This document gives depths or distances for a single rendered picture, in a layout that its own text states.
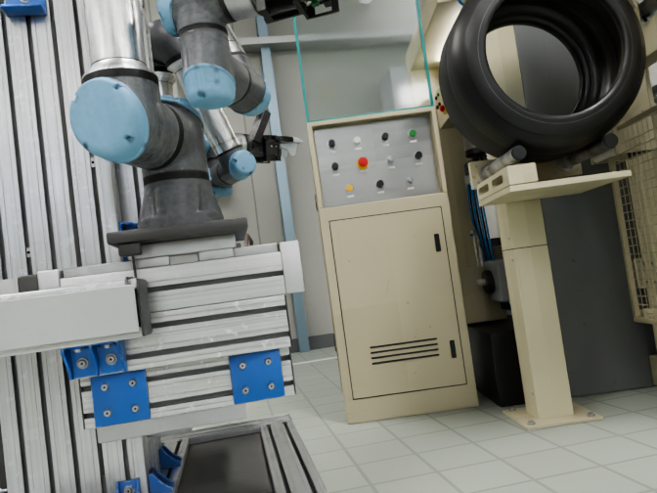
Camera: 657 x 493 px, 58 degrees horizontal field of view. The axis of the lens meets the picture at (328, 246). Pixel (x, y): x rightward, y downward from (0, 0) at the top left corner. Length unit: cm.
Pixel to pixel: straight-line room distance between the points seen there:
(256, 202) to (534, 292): 356
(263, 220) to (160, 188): 434
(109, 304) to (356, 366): 169
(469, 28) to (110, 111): 124
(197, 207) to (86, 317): 26
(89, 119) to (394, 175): 178
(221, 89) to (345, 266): 163
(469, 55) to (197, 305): 119
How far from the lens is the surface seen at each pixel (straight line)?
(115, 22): 102
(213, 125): 165
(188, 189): 104
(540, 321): 225
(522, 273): 223
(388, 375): 250
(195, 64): 93
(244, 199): 539
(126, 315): 90
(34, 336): 93
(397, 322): 248
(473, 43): 190
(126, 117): 93
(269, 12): 93
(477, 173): 219
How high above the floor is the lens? 60
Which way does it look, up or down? 3 degrees up
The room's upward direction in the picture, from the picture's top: 8 degrees counter-clockwise
